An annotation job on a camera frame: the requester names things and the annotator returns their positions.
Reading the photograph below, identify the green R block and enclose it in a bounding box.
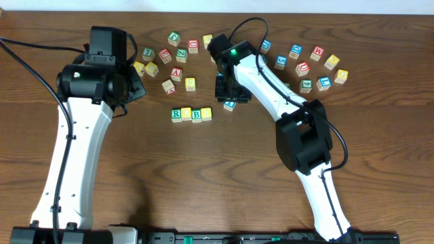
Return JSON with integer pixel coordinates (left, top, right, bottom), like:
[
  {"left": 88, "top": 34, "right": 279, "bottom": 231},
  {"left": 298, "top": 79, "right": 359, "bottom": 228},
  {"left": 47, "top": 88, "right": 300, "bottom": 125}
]
[{"left": 171, "top": 109, "right": 182, "bottom": 123}]

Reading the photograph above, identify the red E block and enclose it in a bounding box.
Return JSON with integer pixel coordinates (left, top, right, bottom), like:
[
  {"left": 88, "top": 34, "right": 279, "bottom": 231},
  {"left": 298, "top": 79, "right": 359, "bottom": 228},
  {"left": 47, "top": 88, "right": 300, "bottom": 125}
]
[{"left": 158, "top": 48, "right": 172, "bottom": 64}]

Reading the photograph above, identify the yellow S block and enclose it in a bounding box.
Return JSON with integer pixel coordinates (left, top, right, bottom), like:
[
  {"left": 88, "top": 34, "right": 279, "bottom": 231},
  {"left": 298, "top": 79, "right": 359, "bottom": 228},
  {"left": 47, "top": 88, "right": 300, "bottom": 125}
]
[{"left": 185, "top": 77, "right": 196, "bottom": 92}]

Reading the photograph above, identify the yellow C block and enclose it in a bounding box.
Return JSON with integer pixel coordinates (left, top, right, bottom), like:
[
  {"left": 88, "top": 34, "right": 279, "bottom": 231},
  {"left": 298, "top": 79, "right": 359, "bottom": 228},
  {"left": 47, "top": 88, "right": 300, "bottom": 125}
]
[{"left": 145, "top": 62, "right": 159, "bottom": 77}]

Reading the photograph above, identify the red U block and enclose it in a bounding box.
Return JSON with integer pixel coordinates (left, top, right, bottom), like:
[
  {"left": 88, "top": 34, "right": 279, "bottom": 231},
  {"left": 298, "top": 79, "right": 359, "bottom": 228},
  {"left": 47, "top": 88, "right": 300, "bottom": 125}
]
[{"left": 188, "top": 39, "right": 199, "bottom": 54}]

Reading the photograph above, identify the yellow K block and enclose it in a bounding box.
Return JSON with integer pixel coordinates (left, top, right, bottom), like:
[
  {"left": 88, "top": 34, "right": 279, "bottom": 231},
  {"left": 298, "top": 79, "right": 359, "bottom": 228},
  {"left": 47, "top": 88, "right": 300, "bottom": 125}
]
[{"left": 133, "top": 61, "right": 146, "bottom": 77}]

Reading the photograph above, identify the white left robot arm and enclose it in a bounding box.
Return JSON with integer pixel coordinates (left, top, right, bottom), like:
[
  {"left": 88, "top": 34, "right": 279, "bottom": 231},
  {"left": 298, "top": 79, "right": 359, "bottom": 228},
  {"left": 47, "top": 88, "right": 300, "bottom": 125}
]
[{"left": 10, "top": 26, "right": 146, "bottom": 243}]

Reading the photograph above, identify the green B block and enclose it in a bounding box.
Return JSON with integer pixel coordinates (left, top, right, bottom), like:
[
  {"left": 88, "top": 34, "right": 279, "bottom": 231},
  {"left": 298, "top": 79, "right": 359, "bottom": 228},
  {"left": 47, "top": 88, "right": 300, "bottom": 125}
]
[{"left": 191, "top": 109, "right": 202, "bottom": 123}]

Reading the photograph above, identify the green 7 block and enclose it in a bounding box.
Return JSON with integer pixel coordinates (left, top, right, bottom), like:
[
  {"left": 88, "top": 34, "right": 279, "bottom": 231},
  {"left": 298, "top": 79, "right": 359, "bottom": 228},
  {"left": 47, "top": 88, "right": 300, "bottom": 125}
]
[{"left": 142, "top": 47, "right": 155, "bottom": 62}]

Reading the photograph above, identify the yellow block far right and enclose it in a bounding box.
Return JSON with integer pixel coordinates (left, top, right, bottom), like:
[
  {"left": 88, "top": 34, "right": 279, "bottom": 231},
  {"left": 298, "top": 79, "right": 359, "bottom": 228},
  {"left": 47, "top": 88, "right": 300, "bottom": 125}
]
[{"left": 324, "top": 54, "right": 340, "bottom": 70}]

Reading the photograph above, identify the green 4 block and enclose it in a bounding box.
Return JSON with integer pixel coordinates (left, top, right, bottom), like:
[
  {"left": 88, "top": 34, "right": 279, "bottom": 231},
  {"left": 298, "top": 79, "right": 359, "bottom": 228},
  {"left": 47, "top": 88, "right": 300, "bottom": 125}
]
[{"left": 300, "top": 79, "right": 313, "bottom": 93}]

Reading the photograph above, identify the tilted red A block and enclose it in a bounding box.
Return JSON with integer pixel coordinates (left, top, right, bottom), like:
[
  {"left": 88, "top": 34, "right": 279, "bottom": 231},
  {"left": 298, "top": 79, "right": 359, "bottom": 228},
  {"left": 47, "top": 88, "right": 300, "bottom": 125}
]
[{"left": 162, "top": 79, "right": 176, "bottom": 95}]

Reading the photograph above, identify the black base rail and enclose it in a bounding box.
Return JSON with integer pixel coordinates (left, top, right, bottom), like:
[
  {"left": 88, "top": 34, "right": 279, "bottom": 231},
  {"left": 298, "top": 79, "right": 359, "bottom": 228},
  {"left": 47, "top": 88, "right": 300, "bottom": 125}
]
[{"left": 9, "top": 225, "right": 401, "bottom": 244}]

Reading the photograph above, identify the blue L block right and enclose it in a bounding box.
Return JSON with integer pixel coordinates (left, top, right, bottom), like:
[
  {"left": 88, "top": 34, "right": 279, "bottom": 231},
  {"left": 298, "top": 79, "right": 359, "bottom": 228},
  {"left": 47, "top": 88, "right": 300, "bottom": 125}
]
[{"left": 317, "top": 77, "right": 332, "bottom": 91}]

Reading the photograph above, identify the yellow block right edge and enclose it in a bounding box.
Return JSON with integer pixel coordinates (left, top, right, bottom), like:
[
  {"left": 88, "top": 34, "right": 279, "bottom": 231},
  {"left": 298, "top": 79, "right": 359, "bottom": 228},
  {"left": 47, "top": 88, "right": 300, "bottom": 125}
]
[{"left": 334, "top": 69, "right": 349, "bottom": 84}]

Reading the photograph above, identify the blue 5 block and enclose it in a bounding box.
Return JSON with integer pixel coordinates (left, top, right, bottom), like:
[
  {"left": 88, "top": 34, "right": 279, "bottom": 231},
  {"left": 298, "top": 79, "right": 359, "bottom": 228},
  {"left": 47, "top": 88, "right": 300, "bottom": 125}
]
[{"left": 274, "top": 55, "right": 288, "bottom": 70}]

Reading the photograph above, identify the red M block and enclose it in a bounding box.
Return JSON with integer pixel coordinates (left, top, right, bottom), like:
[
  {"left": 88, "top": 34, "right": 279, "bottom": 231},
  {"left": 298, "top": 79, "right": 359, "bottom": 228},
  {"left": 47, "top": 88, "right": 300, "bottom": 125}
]
[{"left": 310, "top": 46, "right": 324, "bottom": 61}]

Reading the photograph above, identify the green Z block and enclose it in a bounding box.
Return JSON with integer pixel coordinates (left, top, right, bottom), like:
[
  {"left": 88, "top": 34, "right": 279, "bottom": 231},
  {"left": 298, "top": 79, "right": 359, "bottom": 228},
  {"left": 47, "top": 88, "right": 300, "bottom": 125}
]
[{"left": 176, "top": 49, "right": 188, "bottom": 63}]

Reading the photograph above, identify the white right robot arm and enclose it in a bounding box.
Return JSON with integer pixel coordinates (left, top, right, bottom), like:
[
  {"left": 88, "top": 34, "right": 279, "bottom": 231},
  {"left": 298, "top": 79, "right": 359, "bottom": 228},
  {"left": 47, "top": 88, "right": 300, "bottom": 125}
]
[{"left": 207, "top": 35, "right": 351, "bottom": 241}]

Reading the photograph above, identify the plain yellow top block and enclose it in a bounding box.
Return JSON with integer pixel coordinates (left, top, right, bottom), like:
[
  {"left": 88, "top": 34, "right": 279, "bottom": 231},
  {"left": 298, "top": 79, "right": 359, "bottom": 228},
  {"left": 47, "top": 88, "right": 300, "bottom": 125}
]
[{"left": 203, "top": 35, "right": 213, "bottom": 49}]

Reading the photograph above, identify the yellow O block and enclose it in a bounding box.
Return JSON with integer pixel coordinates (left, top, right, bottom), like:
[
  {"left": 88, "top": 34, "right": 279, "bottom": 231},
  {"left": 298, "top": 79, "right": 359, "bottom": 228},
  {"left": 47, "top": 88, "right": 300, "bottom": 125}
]
[
  {"left": 201, "top": 107, "right": 212, "bottom": 121},
  {"left": 180, "top": 107, "right": 192, "bottom": 121}
]

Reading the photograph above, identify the blue T block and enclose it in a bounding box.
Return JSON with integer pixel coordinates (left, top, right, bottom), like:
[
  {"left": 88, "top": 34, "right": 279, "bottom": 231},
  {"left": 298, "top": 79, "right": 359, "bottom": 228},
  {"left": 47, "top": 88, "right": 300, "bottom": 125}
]
[{"left": 223, "top": 102, "right": 237, "bottom": 111}]

